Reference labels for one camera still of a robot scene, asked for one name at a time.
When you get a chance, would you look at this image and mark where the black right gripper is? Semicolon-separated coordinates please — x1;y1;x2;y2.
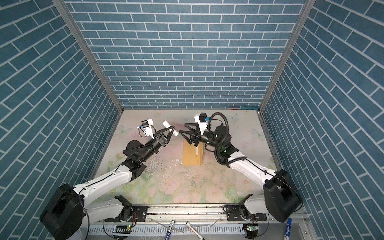
181;123;223;152

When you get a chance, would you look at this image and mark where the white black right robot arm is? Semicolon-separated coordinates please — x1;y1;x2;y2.
180;123;302;223

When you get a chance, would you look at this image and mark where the black corrugated cable hose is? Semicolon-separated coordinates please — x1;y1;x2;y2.
206;112;230;166

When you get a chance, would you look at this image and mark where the brown kraft envelope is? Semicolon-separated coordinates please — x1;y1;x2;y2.
183;141;204;166

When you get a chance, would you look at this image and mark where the white glue stick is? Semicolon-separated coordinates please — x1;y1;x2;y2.
162;121;179;137

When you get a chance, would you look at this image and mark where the black marker pen middle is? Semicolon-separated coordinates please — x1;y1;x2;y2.
186;222;205;240

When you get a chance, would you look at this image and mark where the right circuit board green led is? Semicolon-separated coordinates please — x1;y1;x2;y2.
243;224;259;240

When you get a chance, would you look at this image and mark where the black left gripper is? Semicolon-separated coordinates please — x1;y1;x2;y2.
138;126;174;165

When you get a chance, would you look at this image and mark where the blue marker pen right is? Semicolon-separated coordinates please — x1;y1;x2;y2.
284;218;292;240

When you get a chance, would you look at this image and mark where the left circuit board green led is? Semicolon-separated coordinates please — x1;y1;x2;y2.
113;225;132;240

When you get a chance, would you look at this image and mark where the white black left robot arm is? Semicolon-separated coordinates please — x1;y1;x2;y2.
40;126;175;240

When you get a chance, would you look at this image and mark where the metal corner post right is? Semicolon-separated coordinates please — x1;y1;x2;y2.
259;0;316;113

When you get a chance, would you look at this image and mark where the metal corner post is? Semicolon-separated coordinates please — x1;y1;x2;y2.
259;0;316;113
52;0;124;114

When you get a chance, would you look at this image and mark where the metal corner post left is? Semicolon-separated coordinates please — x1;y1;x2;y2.
52;0;124;114

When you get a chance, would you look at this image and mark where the blue marker pen left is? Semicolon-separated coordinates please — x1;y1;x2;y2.
164;221;175;240

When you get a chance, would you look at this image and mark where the blue marker pen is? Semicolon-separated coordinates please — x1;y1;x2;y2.
164;221;175;240
284;218;292;240

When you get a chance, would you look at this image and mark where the circuit board green led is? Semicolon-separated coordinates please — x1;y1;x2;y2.
113;225;132;240
243;224;259;240

